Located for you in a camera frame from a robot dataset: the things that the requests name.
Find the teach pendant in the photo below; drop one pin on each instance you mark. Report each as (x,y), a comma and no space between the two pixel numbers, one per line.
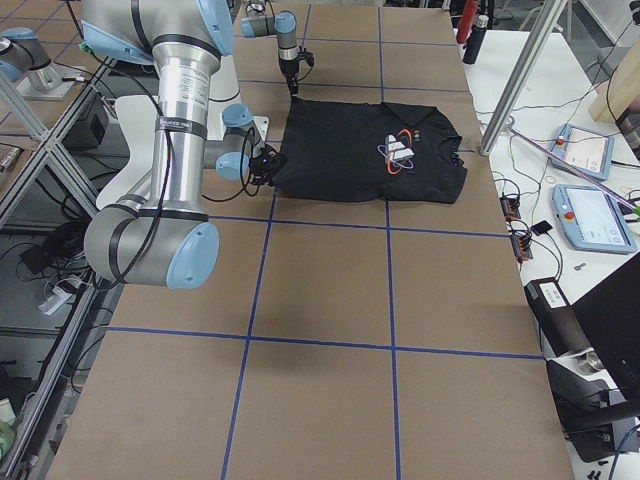
(591,220)
(584,149)

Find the black bottle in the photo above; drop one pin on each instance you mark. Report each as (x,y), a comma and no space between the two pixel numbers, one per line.
(475,40)

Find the black monitor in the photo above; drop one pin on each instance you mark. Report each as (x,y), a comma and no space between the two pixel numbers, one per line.
(609,316)

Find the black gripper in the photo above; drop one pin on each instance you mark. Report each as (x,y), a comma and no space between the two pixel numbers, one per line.
(270,168)
(288,69)

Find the red bottle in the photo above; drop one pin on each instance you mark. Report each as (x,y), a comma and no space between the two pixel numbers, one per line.
(466,20)

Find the upper teach pendant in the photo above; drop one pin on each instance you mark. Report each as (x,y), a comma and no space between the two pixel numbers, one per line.
(584,149)

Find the black graphic t-shirt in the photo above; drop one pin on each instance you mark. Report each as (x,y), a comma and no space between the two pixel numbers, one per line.
(346,152)

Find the lower teach pendant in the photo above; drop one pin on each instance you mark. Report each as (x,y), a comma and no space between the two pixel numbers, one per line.
(591,220)

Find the aluminium frame post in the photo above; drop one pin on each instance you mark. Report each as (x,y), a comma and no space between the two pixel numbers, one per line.
(533,47)

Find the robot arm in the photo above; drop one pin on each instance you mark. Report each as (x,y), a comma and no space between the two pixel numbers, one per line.
(261,20)
(158,233)

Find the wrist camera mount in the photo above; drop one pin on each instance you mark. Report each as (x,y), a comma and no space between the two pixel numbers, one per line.
(307,57)

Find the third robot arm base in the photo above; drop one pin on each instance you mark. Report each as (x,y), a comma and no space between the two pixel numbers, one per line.
(24,61)

